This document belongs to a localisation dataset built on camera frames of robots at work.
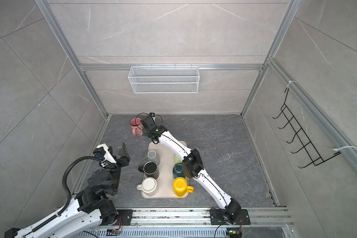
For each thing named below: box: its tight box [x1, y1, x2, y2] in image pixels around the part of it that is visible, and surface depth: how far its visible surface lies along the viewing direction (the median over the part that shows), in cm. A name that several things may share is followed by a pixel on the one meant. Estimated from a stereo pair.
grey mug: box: [144, 150, 161, 166], surface depth 87 cm
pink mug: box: [129, 117, 144, 137], surface depth 102 cm
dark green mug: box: [172, 162, 186, 179], surface depth 81 cm
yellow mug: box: [172, 177, 195, 197], surface depth 77 cm
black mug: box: [137, 161, 159, 176], surface depth 83 cm
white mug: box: [136, 177, 158, 197], surface depth 78 cm
